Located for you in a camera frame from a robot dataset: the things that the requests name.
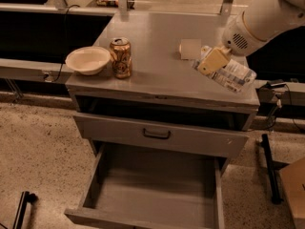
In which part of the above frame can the orange fruit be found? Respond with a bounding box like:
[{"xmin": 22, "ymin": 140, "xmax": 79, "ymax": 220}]
[{"xmin": 178, "ymin": 44, "xmax": 182, "ymax": 54}]

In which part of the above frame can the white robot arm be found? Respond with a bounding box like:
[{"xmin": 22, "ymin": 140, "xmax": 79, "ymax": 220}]
[{"xmin": 194, "ymin": 0, "xmax": 305, "ymax": 75}]

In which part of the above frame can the black metal leg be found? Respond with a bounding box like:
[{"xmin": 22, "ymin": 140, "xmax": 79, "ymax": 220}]
[
  {"xmin": 261, "ymin": 134, "xmax": 282, "ymax": 204},
  {"xmin": 12, "ymin": 191, "xmax": 37, "ymax": 229}
]

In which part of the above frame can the grey drawer cabinet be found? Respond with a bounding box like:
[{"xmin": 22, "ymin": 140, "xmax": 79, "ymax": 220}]
[{"xmin": 65, "ymin": 10, "xmax": 260, "ymax": 177}]

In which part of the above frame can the grey upper drawer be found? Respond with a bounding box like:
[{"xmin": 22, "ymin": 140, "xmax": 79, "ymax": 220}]
[{"xmin": 74, "ymin": 113, "xmax": 248, "ymax": 157}]

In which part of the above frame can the gold soda can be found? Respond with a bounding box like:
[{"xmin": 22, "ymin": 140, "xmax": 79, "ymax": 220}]
[{"xmin": 110, "ymin": 37, "xmax": 132, "ymax": 79}]

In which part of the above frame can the black metal leg right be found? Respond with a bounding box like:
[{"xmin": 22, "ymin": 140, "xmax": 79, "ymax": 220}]
[{"xmin": 261, "ymin": 134, "xmax": 282, "ymax": 204}]

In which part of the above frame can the white paper bowl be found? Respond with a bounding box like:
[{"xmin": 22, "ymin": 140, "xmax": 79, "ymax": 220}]
[{"xmin": 65, "ymin": 46, "xmax": 111, "ymax": 75}]

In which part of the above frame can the open grey lower drawer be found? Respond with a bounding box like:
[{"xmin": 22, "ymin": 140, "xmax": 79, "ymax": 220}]
[{"xmin": 65, "ymin": 144, "xmax": 225, "ymax": 229}]

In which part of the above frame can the black metal leg left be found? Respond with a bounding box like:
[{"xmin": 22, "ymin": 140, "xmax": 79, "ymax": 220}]
[{"xmin": 12, "ymin": 191, "xmax": 37, "ymax": 229}]

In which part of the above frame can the black cable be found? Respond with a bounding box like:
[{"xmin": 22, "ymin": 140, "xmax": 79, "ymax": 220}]
[{"xmin": 51, "ymin": 4, "xmax": 82, "ymax": 84}]

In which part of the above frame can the clear plastic water bottle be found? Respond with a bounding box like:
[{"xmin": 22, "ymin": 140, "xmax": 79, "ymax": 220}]
[{"xmin": 193, "ymin": 53, "xmax": 256, "ymax": 93}]

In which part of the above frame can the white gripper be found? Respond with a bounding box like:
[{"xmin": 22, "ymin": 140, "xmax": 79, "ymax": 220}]
[{"xmin": 181, "ymin": 13, "xmax": 266, "ymax": 75}]

